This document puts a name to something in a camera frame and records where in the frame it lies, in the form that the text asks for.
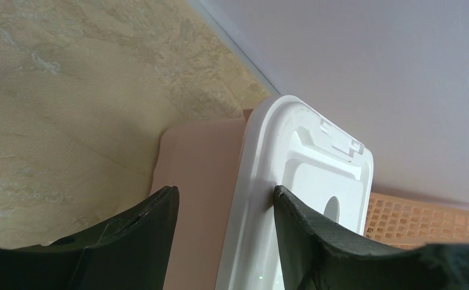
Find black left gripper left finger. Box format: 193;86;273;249
0;186;180;289

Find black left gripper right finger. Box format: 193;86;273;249
273;185;469;289

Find white plastic lid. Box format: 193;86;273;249
215;95;374;289

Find pink four-slot file organizer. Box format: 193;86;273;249
364;193;469;250

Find pink plastic bin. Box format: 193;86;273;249
151;109;252;289

